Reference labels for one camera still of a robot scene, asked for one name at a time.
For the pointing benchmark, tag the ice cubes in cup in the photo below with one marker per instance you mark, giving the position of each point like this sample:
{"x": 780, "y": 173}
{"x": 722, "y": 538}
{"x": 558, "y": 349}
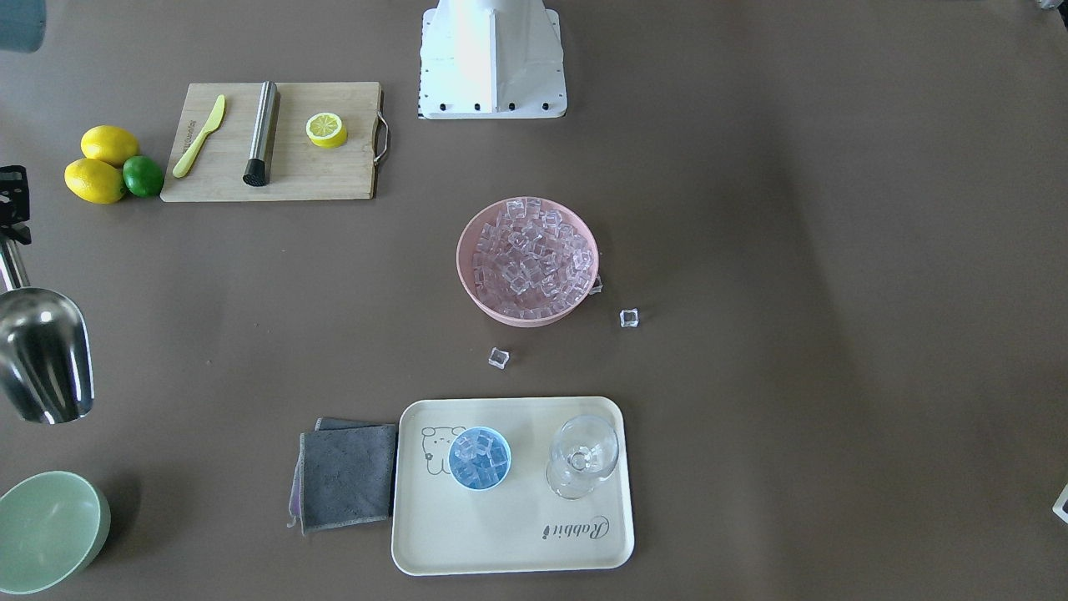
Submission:
{"x": 480, "y": 459}

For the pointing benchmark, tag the steel muddler black tip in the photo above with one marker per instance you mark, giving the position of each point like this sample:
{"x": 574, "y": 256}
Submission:
{"x": 258, "y": 165}

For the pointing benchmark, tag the half lemon slice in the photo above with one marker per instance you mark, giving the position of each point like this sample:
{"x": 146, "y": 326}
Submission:
{"x": 326, "y": 130}

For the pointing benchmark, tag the bamboo cutting board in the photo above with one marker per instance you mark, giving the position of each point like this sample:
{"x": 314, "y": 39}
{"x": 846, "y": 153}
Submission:
{"x": 297, "y": 169}

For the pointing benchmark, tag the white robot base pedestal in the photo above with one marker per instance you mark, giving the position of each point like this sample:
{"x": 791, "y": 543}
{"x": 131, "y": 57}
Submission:
{"x": 491, "y": 60}

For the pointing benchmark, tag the yellow lemon upper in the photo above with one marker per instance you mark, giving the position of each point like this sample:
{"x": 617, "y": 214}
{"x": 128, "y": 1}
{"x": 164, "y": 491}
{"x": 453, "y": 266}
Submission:
{"x": 111, "y": 144}

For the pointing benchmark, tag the grey folded cloth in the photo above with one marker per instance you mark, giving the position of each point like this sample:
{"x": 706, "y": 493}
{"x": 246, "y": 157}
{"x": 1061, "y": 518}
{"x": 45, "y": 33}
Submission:
{"x": 344, "y": 474}

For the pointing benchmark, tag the cream rabbit tray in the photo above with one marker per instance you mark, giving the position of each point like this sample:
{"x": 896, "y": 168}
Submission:
{"x": 441, "y": 528}

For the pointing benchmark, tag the loose clear ice cube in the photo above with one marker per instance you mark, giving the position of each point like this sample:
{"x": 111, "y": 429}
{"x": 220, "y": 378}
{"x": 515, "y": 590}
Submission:
{"x": 498, "y": 358}

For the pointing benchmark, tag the clear wine glass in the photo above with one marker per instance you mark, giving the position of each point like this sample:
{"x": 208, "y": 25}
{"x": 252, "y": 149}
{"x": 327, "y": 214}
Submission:
{"x": 583, "y": 455}

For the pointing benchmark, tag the green lime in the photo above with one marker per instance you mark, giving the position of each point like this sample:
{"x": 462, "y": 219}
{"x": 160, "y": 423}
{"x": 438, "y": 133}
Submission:
{"x": 142, "y": 176}

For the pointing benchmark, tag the pink bowl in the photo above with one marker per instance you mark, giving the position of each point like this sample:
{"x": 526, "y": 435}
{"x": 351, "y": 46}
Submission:
{"x": 476, "y": 296}

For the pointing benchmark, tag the green bowl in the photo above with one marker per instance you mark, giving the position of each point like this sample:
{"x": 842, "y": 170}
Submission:
{"x": 52, "y": 526}

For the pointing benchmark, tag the pile of clear ice cubes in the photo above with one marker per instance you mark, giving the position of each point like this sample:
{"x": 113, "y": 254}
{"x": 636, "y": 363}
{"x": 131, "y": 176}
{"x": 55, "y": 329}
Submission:
{"x": 534, "y": 259}

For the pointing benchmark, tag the yellow lemon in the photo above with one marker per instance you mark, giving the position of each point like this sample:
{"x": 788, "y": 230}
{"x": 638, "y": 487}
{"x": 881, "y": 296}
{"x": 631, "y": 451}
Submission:
{"x": 95, "y": 181}
{"x": 111, "y": 144}

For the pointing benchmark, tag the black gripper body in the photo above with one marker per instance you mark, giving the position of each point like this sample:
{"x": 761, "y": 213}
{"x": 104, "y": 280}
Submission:
{"x": 12, "y": 203}

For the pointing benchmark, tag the yellow plastic knife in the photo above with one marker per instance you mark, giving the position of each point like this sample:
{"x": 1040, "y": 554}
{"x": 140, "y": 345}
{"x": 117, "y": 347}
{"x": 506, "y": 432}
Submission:
{"x": 211, "y": 125}

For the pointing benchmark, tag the steel ice scoop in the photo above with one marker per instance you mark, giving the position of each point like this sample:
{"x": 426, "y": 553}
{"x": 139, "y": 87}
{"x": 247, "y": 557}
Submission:
{"x": 46, "y": 365}

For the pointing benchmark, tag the yellow lemon lower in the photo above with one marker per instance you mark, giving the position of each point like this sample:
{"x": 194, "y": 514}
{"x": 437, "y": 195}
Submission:
{"x": 95, "y": 181}

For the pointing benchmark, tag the light blue cup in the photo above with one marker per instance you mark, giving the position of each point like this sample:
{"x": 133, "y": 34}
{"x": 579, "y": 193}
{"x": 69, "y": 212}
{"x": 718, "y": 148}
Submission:
{"x": 453, "y": 467}

